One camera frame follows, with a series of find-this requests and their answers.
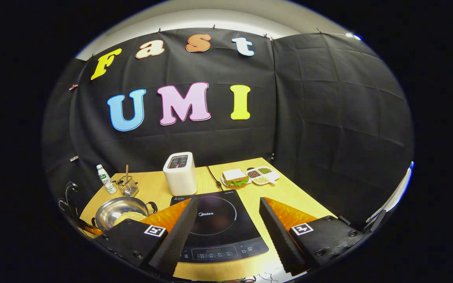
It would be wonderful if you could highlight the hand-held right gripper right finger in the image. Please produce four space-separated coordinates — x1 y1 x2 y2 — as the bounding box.
259 197 368 276

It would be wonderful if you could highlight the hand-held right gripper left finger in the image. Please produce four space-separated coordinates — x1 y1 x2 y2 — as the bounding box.
93 198 198 276

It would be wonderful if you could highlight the steel pot with black handles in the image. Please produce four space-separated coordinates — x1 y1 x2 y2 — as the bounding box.
92 197 158 233

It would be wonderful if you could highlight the black induction cooktop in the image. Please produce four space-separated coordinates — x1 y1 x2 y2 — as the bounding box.
170 189 269 264

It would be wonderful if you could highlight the pile of soybeans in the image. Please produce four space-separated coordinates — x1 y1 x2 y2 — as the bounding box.
113 211 147 226

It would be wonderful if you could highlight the white green-label drink bottle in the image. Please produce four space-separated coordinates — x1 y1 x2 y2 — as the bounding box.
96 164 117 195

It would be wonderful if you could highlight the white divided dish of beans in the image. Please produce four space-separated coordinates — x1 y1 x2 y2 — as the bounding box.
246 166 280 186

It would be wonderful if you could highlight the white toaster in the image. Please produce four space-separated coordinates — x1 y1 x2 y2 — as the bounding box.
163 152 198 197

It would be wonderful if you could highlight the sandwich with lettuce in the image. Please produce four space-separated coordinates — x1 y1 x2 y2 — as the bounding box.
223 169 249 186

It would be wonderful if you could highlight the black backdrop cloth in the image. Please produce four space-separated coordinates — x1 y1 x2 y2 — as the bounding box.
41 28 414 232

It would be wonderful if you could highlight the wire utensil basket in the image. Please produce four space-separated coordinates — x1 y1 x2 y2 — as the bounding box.
116 176 139 197

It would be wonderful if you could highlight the black power cable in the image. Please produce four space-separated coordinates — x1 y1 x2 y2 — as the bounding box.
206 165 224 192

